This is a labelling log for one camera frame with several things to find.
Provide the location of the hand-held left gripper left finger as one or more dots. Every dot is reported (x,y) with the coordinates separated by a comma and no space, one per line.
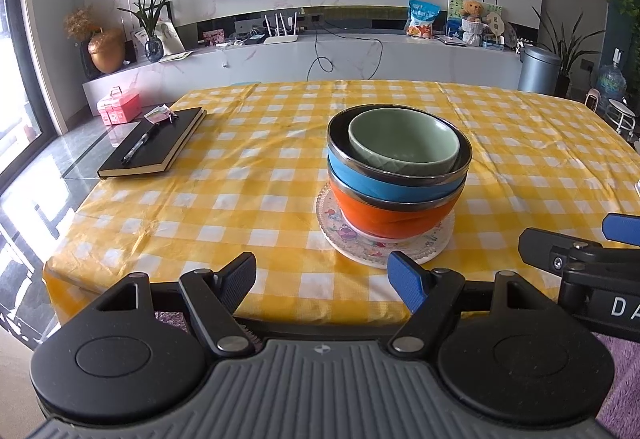
(237,279)

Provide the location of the grey metal trash can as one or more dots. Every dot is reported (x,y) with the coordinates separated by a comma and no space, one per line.
(537,71)

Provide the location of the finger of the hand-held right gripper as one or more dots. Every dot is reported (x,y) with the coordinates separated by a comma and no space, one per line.
(545,246)
(622,226)

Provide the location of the blue glass vase with plant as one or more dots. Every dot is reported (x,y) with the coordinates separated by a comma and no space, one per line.
(154,49)

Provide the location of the white round stool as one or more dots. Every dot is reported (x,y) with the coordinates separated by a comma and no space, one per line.
(620,111)

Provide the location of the potted snake plant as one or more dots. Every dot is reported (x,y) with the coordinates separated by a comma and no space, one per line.
(567,54)

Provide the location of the sheet of paper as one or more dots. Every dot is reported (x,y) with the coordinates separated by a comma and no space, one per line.
(175,55)

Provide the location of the green picture board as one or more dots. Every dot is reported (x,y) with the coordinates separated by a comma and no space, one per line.
(454,19)

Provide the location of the blue snack bag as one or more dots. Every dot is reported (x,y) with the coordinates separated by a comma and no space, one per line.
(422,19)

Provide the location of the black notebook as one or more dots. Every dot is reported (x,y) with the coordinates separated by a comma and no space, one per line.
(165,146)

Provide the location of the dried flower bunch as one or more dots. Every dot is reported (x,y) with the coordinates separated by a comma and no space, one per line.
(80,21)

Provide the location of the golden round vase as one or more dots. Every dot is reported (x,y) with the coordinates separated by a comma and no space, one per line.
(106,51)

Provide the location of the wooden sign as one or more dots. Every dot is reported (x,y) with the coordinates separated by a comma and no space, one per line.
(495,24)

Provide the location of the brown teddy bear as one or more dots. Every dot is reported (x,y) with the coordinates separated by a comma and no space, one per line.
(472,10)

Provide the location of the white fruit-patterned plate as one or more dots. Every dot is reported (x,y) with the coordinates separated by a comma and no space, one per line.
(362,259)

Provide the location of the purple fluffy blanket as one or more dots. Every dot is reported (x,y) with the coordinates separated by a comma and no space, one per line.
(620,369)

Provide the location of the silver laptop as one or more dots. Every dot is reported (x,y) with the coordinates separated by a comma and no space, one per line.
(454,42)

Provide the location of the white wifi router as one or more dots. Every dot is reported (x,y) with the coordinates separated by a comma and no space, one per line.
(280,39)

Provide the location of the white marble tv console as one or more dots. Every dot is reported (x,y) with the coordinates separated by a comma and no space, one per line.
(350,59)

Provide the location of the small pink heater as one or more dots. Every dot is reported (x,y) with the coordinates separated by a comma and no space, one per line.
(592,100)

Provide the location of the orange steel-lined bowl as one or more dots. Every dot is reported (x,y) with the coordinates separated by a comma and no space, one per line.
(390,219)

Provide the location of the black pen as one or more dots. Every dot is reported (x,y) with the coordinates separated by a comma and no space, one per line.
(140,144)

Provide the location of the blue steel-lined bowl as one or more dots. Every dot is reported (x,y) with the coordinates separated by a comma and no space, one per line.
(370,184)

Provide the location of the yellow checked tablecloth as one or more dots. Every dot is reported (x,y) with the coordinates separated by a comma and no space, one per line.
(250,199)

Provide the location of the pink photo card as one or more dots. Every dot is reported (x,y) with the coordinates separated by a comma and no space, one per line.
(213,37)

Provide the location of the green pothos plant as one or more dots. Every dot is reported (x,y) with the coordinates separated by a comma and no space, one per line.
(627,4)

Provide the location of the green ceramic bowl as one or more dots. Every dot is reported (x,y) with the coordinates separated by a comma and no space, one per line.
(400,134)

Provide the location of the red tissue box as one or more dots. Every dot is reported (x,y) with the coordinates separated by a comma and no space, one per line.
(120,106)

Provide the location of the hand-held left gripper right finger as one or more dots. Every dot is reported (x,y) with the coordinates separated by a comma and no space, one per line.
(407,281)

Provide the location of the clear glass patterned plate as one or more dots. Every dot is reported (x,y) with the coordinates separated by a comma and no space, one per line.
(332,224)

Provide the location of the large black-framed window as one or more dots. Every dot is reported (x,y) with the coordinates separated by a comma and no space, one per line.
(20,44)

